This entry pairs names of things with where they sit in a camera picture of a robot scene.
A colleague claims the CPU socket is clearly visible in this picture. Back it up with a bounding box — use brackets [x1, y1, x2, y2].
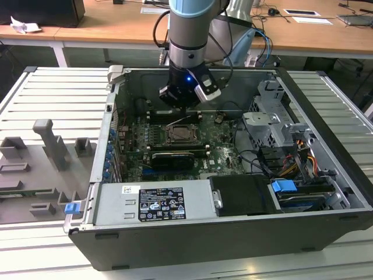
[163, 124, 203, 145]

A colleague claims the crumpled white paper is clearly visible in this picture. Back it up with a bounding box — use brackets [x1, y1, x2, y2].
[9, 16, 42, 35]

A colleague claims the metal socket cover frame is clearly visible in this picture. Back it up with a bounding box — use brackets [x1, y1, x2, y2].
[166, 124, 202, 144]

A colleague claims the grey power supply unit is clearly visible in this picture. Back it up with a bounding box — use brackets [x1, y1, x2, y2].
[93, 178, 219, 228]

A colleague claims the yellow orange wire bundle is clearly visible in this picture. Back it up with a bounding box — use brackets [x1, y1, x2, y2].
[278, 139, 319, 179]

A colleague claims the dark hard disk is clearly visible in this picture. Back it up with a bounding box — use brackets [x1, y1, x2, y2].
[275, 191, 329, 213]

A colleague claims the black plastic shroud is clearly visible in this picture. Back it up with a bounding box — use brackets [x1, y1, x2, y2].
[209, 174, 282, 218]

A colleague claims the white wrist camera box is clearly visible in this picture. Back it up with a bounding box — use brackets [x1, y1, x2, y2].
[194, 74, 230, 103]

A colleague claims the green motherboard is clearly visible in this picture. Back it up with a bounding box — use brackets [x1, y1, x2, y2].
[116, 110, 265, 183]

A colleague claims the silver metal drive cage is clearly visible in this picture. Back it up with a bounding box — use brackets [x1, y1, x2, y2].
[241, 79, 314, 152]

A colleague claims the green RAM stick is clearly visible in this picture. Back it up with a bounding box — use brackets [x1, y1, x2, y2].
[150, 148, 208, 159]

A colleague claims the grey plastic case latch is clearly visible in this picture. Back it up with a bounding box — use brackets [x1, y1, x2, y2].
[107, 64, 126, 86]

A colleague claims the blue plastic case latch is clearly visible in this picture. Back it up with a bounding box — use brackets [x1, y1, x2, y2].
[64, 202, 80, 216]

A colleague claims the black computer box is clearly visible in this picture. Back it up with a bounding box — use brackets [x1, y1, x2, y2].
[0, 0, 86, 29]

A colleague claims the grey parts rack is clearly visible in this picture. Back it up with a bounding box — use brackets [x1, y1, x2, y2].
[0, 118, 98, 225]

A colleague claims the black graphics card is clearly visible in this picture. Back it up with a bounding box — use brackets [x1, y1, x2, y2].
[150, 150, 195, 172]

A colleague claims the white desk cable hatch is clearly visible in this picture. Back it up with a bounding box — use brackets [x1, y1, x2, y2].
[140, 7, 171, 15]
[284, 9, 318, 16]

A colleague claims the wooden desk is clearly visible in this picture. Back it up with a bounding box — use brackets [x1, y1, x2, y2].
[0, 0, 373, 68]

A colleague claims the blue disk carrier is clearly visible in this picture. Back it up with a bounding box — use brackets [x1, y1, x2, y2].
[270, 179, 297, 194]

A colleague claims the dark grey PC case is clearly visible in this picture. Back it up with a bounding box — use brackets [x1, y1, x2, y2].
[62, 64, 373, 272]

